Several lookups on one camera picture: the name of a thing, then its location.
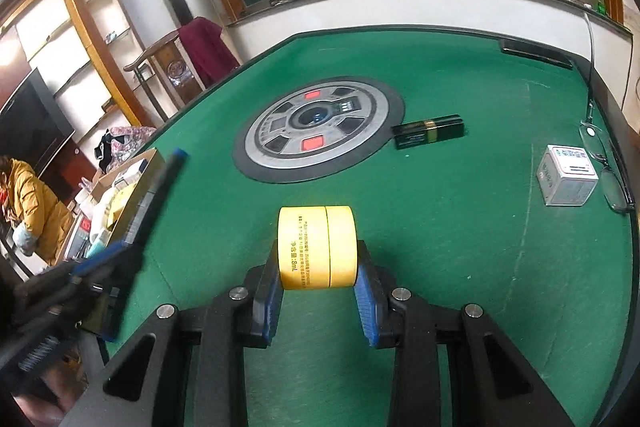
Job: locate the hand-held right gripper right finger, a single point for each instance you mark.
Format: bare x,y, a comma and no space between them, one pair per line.
370,307

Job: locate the black television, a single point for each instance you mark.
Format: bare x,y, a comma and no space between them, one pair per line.
30,127

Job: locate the round grey table control panel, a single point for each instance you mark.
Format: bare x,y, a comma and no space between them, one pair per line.
280,132

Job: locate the cardboard box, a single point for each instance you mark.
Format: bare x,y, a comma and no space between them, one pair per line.
150,159

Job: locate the yellow cylindrical container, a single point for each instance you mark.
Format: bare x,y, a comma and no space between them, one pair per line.
315,247

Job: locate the black gooseneck stand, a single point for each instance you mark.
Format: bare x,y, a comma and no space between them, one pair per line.
592,72

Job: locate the wooden wall shelf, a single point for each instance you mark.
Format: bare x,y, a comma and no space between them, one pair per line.
82,27

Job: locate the black-framed eyeglasses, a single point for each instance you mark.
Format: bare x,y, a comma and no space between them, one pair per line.
614,189

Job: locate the pile of patterned clothing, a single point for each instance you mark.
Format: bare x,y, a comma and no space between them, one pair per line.
125,139

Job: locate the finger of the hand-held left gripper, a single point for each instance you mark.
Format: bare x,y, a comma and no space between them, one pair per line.
107,259

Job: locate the black and gold box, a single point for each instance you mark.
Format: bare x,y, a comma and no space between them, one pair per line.
430,132

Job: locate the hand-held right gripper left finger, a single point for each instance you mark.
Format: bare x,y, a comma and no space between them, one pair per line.
267,307

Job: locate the carved wooden chair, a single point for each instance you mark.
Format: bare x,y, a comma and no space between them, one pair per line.
172,67

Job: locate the small white cube box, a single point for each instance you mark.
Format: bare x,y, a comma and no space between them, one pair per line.
565,179

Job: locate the dark red cloth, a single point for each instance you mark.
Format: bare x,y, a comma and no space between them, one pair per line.
205,47

